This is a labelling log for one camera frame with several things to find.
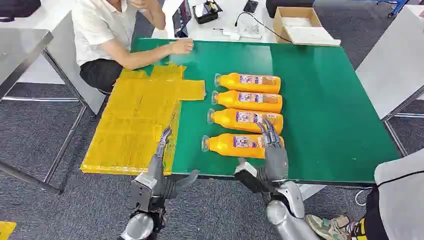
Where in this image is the black tablet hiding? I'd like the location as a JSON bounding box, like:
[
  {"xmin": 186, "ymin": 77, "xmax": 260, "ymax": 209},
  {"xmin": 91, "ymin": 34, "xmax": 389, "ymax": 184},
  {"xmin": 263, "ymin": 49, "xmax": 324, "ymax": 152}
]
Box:
[{"xmin": 172, "ymin": 0, "xmax": 193, "ymax": 38}]

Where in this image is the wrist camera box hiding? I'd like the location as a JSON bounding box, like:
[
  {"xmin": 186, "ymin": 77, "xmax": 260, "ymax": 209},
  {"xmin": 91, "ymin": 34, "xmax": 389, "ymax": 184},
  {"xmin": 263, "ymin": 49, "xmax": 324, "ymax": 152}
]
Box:
[
  {"xmin": 234, "ymin": 157, "xmax": 267, "ymax": 194},
  {"xmin": 129, "ymin": 172, "xmax": 159, "ymax": 213}
]

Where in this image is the white foam pad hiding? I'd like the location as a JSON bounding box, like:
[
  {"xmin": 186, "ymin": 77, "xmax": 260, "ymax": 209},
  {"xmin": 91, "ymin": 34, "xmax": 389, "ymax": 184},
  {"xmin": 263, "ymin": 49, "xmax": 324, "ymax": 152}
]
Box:
[{"xmin": 280, "ymin": 17, "xmax": 313, "ymax": 29}]

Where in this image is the white floor cable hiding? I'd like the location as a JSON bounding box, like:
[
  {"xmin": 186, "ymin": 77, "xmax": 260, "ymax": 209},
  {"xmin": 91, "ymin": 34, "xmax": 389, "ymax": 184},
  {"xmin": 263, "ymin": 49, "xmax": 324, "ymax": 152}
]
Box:
[{"xmin": 354, "ymin": 187, "xmax": 375, "ymax": 207}]

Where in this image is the white table leg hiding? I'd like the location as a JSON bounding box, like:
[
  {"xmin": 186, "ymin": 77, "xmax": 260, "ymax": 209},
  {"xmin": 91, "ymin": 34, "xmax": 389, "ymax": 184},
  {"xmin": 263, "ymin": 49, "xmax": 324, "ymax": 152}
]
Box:
[{"xmin": 297, "ymin": 183, "xmax": 328, "ymax": 202}]

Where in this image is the cardboard box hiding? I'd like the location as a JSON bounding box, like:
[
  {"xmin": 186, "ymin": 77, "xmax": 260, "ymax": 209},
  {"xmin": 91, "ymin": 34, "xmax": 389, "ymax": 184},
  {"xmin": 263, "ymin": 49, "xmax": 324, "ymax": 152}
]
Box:
[{"xmin": 273, "ymin": 6, "xmax": 342, "ymax": 47}]

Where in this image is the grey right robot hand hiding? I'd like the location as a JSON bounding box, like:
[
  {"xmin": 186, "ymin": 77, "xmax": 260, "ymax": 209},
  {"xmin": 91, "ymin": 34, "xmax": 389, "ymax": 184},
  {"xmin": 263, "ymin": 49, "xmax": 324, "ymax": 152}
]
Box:
[{"xmin": 256, "ymin": 118, "xmax": 290, "ymax": 187}]

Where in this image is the pale grey table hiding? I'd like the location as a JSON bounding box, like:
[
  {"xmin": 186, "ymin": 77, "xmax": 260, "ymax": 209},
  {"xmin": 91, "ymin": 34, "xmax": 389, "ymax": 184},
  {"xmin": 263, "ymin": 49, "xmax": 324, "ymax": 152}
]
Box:
[
  {"xmin": 355, "ymin": 4, "xmax": 424, "ymax": 157},
  {"xmin": 16, "ymin": 9, "xmax": 108, "ymax": 185}
]

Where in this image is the black case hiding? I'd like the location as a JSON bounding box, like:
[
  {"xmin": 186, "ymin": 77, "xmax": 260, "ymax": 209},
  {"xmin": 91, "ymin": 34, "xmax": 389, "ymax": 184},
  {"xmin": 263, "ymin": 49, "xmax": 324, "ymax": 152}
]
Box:
[{"xmin": 265, "ymin": 0, "xmax": 316, "ymax": 19}]

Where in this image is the yellow floor item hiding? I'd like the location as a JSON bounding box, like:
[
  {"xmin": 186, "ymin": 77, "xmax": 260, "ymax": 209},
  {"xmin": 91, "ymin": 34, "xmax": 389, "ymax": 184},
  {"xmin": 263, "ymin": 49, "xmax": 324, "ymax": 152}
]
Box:
[{"xmin": 0, "ymin": 220, "xmax": 17, "ymax": 240}]

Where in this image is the black phone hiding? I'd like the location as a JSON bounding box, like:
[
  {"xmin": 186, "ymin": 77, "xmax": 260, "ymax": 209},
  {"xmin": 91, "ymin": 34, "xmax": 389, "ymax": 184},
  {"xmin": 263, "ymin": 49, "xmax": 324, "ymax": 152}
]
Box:
[{"xmin": 243, "ymin": 0, "xmax": 260, "ymax": 14}]

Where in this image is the white adapter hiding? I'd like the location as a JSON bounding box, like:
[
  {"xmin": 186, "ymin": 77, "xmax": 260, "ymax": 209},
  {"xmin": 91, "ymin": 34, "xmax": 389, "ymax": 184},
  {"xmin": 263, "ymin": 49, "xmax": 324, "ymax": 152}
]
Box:
[{"xmin": 221, "ymin": 29, "xmax": 241, "ymax": 42}]

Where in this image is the clear glass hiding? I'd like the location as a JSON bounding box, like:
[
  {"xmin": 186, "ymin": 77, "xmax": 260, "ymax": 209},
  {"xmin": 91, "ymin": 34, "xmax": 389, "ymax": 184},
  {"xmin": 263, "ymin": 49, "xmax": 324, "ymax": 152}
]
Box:
[{"xmin": 244, "ymin": 20, "xmax": 260, "ymax": 35}]

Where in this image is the white desk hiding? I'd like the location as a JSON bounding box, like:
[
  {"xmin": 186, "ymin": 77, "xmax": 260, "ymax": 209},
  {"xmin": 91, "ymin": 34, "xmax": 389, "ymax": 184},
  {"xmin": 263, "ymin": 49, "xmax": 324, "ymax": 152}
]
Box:
[{"xmin": 150, "ymin": 0, "xmax": 332, "ymax": 45}]

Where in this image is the black bag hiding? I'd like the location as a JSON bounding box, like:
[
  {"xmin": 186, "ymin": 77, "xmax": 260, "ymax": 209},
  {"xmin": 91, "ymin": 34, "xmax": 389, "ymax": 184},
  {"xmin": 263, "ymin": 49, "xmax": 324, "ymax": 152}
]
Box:
[{"xmin": 0, "ymin": 0, "xmax": 42, "ymax": 23}]

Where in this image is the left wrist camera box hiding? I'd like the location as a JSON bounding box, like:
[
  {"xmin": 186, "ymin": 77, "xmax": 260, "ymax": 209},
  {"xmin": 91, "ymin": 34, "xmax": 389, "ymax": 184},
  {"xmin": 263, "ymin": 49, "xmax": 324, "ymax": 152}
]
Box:
[{"xmin": 129, "ymin": 172, "xmax": 159, "ymax": 213}]

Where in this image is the orange drink bottle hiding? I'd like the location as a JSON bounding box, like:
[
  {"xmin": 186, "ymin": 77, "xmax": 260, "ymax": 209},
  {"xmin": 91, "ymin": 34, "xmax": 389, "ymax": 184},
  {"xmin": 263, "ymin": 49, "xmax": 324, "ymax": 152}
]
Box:
[
  {"xmin": 201, "ymin": 132, "xmax": 285, "ymax": 160},
  {"xmin": 206, "ymin": 108, "xmax": 284, "ymax": 135},
  {"xmin": 211, "ymin": 89, "xmax": 283, "ymax": 114},
  {"xmin": 213, "ymin": 72, "xmax": 282, "ymax": 95}
]

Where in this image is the black cable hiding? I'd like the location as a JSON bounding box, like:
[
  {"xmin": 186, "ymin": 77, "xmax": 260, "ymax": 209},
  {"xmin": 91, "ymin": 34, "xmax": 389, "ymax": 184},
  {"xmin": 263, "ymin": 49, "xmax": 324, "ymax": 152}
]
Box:
[{"xmin": 234, "ymin": 11, "xmax": 293, "ymax": 44}]

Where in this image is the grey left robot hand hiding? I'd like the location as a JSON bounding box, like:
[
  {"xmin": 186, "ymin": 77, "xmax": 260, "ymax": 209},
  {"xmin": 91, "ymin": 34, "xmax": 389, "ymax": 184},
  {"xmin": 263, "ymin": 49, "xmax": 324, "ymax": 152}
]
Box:
[{"xmin": 147, "ymin": 126, "xmax": 200, "ymax": 200}]

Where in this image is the blue frame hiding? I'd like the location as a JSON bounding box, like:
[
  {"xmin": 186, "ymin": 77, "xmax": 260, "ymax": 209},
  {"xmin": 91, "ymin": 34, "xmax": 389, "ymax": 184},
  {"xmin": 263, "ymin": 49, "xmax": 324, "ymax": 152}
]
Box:
[{"xmin": 376, "ymin": 0, "xmax": 410, "ymax": 18}]

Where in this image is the grey steel table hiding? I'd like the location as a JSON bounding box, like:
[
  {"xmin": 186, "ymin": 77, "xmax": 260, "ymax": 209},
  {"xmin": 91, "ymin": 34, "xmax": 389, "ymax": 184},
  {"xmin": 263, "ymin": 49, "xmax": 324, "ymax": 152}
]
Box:
[{"xmin": 0, "ymin": 28, "xmax": 62, "ymax": 195}]

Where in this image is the green table mat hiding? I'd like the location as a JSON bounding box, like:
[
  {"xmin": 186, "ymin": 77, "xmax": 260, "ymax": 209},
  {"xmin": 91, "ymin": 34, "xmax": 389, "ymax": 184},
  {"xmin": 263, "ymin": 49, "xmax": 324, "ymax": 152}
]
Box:
[{"xmin": 130, "ymin": 37, "xmax": 401, "ymax": 185}]

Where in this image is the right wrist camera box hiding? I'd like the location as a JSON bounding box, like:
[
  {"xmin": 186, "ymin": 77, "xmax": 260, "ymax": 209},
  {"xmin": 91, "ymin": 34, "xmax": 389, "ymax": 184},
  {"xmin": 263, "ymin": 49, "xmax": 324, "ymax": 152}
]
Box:
[{"xmin": 234, "ymin": 157, "xmax": 267, "ymax": 194}]

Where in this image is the yellow sheet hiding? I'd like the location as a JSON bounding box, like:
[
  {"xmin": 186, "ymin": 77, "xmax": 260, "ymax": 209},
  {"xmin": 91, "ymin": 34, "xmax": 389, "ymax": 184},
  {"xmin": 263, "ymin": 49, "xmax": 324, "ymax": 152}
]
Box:
[{"xmin": 80, "ymin": 62, "xmax": 207, "ymax": 176}]

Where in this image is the black tray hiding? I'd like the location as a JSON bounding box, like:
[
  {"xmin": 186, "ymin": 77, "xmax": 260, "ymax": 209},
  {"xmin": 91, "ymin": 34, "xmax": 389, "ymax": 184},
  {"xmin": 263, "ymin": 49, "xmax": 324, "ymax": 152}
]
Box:
[{"xmin": 192, "ymin": 0, "xmax": 223, "ymax": 25}]

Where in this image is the person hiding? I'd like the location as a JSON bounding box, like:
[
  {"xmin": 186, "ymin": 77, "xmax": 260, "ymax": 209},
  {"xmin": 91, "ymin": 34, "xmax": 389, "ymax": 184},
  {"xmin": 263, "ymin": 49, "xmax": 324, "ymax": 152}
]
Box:
[
  {"xmin": 71, "ymin": 0, "xmax": 195, "ymax": 94},
  {"xmin": 305, "ymin": 149, "xmax": 424, "ymax": 240}
]

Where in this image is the white board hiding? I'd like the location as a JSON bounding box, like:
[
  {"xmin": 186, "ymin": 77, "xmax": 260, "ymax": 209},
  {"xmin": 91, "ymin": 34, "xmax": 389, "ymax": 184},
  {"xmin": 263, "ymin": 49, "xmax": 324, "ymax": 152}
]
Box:
[{"xmin": 284, "ymin": 26, "xmax": 342, "ymax": 47}]

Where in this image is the person's right hand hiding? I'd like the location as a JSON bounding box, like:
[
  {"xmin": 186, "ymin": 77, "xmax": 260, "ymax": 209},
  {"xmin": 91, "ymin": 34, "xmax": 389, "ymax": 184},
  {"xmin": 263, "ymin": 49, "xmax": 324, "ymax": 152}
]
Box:
[{"xmin": 169, "ymin": 38, "xmax": 195, "ymax": 56}]

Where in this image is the person's left hand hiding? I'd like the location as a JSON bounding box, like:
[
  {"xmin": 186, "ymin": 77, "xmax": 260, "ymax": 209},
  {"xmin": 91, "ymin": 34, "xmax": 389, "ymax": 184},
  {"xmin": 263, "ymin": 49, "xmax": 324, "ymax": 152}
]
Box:
[{"xmin": 127, "ymin": 0, "xmax": 152, "ymax": 10}]

